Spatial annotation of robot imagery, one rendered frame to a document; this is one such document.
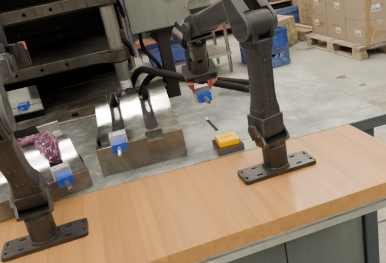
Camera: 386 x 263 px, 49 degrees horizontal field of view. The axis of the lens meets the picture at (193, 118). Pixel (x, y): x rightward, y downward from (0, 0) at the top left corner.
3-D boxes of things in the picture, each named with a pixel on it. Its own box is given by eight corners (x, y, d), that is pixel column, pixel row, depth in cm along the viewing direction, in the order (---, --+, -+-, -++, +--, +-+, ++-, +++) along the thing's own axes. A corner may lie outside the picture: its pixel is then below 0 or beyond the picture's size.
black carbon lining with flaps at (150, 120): (161, 132, 132) (154, 104, 128) (110, 145, 130) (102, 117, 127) (151, 101, 164) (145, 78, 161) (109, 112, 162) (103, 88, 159)
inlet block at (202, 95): (218, 108, 130) (215, 91, 128) (203, 112, 129) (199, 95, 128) (209, 98, 142) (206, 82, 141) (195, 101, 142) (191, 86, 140)
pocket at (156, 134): (166, 144, 127) (163, 133, 125) (149, 149, 126) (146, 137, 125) (163, 139, 131) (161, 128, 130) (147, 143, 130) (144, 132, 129)
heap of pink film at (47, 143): (67, 159, 129) (60, 136, 126) (7, 181, 122) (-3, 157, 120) (52, 136, 151) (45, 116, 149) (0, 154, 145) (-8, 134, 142)
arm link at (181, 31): (166, 43, 131) (166, 8, 123) (189, 36, 134) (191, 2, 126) (186, 62, 124) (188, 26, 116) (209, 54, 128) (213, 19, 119)
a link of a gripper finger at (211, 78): (192, 86, 141) (189, 64, 134) (212, 81, 141) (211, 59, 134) (197, 100, 136) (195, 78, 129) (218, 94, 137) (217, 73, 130)
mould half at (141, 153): (187, 155, 129) (178, 114, 124) (103, 177, 126) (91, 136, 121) (166, 108, 176) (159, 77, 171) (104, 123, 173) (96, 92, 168)
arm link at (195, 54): (182, 54, 129) (180, 35, 124) (198, 46, 131) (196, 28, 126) (195, 65, 125) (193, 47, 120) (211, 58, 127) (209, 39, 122)
